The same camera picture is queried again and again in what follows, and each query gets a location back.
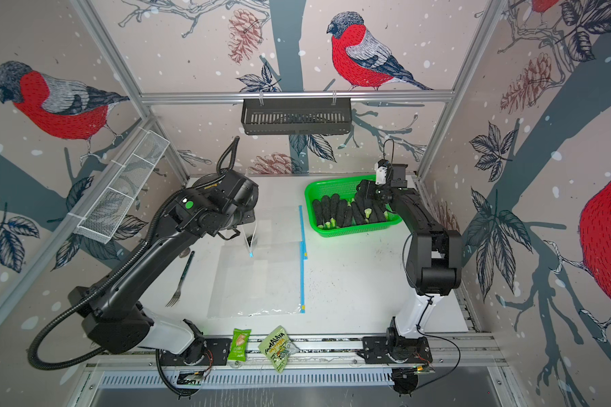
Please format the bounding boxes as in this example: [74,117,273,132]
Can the small clear zip-top bag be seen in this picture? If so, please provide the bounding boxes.
[245,206,306,258]

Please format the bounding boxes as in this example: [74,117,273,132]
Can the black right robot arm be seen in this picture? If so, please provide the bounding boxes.
[356,180,462,365]

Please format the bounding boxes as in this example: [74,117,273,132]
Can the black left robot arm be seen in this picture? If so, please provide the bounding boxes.
[27,137,259,398]

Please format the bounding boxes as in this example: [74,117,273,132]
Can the eggplant in basket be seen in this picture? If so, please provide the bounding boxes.
[311,193,391,231]

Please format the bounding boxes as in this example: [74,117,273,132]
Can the large clear zip-top bag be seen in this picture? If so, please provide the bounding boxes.
[207,242,303,319]

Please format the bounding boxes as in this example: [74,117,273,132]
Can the green printed snack bag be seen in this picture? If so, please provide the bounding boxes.
[258,326,300,373]

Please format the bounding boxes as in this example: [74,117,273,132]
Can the green plastic basket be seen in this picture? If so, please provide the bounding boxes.
[304,176,402,237]

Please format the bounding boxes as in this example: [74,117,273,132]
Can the small green snack packet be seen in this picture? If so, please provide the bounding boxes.
[227,328,252,362]

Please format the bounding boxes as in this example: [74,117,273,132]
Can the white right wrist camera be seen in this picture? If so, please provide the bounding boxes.
[375,159,407,188]

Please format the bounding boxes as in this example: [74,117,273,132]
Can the black hanging wire shelf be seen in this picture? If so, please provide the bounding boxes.
[241,97,352,136]

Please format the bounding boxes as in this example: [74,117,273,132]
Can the white wire mesh basket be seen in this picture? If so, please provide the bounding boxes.
[74,128,170,244]

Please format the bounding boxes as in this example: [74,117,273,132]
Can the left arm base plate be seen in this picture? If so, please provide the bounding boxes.
[160,337,232,367]

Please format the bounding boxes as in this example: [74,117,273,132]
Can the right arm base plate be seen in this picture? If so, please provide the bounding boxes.
[356,336,433,366]

